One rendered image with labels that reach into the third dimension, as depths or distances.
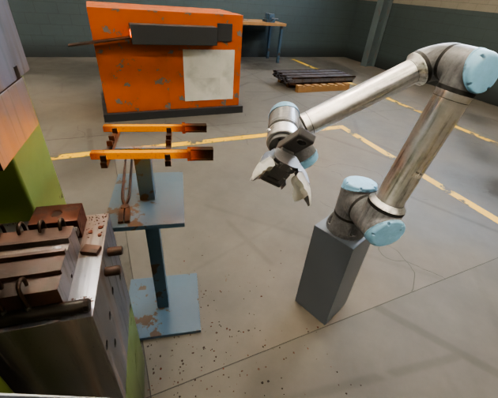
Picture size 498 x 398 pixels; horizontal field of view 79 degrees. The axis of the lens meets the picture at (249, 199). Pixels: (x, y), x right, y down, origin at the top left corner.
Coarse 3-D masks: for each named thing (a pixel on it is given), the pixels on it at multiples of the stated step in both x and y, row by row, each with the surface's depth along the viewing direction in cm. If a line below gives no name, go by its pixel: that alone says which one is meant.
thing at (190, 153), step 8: (96, 152) 102; (104, 152) 102; (112, 152) 103; (120, 152) 103; (128, 152) 104; (136, 152) 104; (144, 152) 105; (152, 152) 105; (160, 152) 105; (168, 152) 106; (176, 152) 106; (184, 152) 107; (192, 152) 108; (200, 152) 109; (208, 152) 109; (192, 160) 109
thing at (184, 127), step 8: (104, 128) 120; (120, 128) 122; (128, 128) 122; (136, 128) 123; (144, 128) 123; (152, 128) 124; (160, 128) 125; (176, 128) 126; (184, 128) 126; (192, 128) 128; (200, 128) 129
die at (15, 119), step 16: (0, 96) 49; (16, 96) 54; (0, 112) 48; (16, 112) 54; (32, 112) 61; (0, 128) 48; (16, 128) 53; (32, 128) 60; (0, 144) 47; (16, 144) 52; (0, 160) 47
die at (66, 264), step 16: (0, 240) 73; (16, 240) 73; (32, 240) 72; (0, 256) 68; (16, 256) 68; (32, 256) 69; (48, 256) 70; (64, 256) 70; (0, 272) 65; (16, 272) 66; (32, 272) 66; (48, 272) 67; (64, 272) 69; (32, 288) 64; (48, 288) 64; (64, 288) 68; (16, 304) 63; (32, 304) 65; (48, 304) 66
